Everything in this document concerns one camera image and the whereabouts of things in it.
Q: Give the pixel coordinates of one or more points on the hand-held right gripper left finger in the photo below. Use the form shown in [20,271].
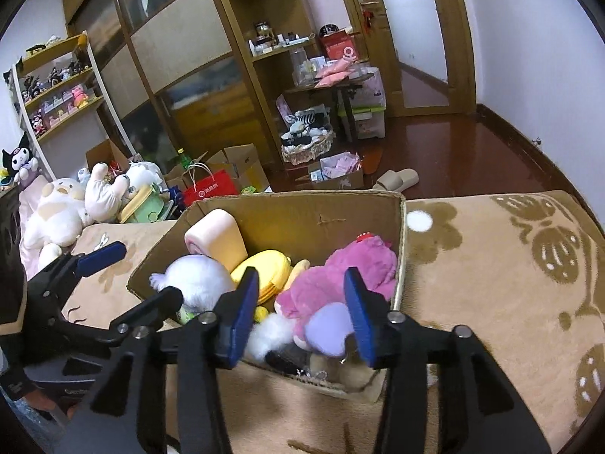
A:
[240,319]

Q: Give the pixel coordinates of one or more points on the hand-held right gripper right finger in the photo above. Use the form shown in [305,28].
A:
[361,321]

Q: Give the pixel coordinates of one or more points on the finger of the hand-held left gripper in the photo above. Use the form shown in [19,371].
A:
[101,256]
[142,312]

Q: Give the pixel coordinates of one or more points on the purple plush toy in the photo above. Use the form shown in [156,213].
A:
[328,328]

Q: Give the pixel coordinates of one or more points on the green tissue packet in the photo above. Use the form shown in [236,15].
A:
[185,314]

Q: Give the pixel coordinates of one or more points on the pink plush toy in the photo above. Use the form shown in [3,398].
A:
[340,274]

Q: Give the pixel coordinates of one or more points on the white fluffy plush toy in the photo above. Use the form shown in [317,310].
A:
[198,279]

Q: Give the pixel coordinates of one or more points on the pink cream roll plush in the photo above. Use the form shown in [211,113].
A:
[217,239]

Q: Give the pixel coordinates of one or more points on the cardboard box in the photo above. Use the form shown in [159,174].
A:
[307,217]

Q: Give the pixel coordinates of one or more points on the person's left forearm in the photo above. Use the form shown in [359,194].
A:
[9,255]

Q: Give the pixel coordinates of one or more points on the person's left hand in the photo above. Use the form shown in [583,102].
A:
[45,404]

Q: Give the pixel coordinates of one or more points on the yellow plush toy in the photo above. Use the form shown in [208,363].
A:
[267,274]

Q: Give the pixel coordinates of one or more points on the large white duck plush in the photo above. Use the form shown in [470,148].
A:
[54,217]

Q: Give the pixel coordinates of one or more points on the white bunny plush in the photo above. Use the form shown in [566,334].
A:
[106,194]

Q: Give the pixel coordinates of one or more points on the green and yellow plush bag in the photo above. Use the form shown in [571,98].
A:
[142,205]

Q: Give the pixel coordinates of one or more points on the small white plush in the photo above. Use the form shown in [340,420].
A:
[142,175]

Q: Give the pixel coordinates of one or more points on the open brown carton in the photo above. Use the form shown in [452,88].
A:
[246,165]
[106,153]

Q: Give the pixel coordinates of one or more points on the brown floral blanket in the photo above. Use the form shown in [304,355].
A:
[472,293]

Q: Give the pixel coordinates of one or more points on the black and white character plush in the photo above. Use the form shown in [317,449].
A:
[19,161]

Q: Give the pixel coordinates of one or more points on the green bottle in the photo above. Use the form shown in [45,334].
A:
[182,158]

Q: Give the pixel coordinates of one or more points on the red paper bag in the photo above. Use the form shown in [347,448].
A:
[210,189]

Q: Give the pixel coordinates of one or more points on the beige slipper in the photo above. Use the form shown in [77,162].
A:
[385,182]
[406,177]

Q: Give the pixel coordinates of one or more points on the small carton of papers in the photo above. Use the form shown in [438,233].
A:
[335,170]

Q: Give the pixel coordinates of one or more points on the orange flat object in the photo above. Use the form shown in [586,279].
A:
[372,161]

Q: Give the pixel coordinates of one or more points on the wooden figurine shelf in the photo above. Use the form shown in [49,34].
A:
[61,90]

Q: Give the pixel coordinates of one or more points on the wicker basket of socks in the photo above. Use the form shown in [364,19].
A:
[307,149]

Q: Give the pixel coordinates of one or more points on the clear plastic storage box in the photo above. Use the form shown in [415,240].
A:
[371,113]

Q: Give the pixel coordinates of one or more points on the wooden wardrobe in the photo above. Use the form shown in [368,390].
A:
[179,56]

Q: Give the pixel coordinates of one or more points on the small dark table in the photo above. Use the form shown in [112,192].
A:
[345,86]

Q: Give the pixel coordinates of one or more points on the pink packets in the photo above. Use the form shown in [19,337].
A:
[335,73]

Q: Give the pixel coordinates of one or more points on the clear plastic jar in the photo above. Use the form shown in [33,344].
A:
[298,68]

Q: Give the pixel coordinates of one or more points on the red gift box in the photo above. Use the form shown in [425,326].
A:
[340,47]

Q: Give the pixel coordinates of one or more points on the wooden door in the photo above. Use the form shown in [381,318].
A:
[378,33]

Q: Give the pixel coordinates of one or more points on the wooden corner shelf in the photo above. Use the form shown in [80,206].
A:
[274,19]

